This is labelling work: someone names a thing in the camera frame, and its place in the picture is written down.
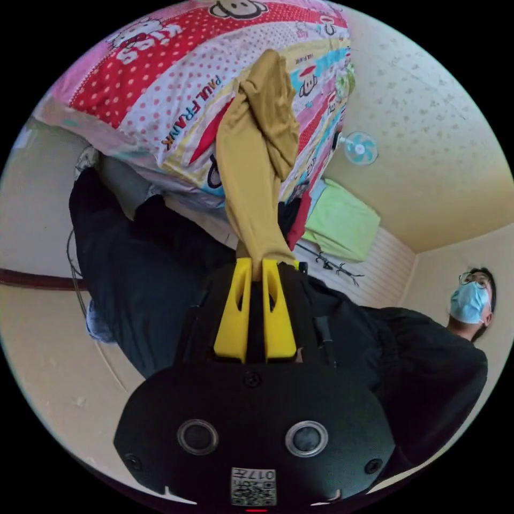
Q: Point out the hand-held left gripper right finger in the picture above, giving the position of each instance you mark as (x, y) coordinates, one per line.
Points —
(281, 329)

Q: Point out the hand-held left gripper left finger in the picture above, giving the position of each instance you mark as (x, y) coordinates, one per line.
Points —
(231, 321)

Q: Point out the yellow long sleeve shirt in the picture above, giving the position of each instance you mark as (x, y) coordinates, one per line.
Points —
(249, 172)

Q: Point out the pile of clothes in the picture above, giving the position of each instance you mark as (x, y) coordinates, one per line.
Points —
(299, 225)

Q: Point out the light green curtain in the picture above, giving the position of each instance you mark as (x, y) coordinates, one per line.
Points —
(341, 221)

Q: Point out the person's body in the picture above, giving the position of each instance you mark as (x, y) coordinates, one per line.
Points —
(409, 361)

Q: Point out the light blue fan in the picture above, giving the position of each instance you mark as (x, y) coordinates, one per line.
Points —
(360, 148)

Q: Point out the bed with printed cartoon sheet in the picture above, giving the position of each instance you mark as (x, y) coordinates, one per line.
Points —
(140, 80)

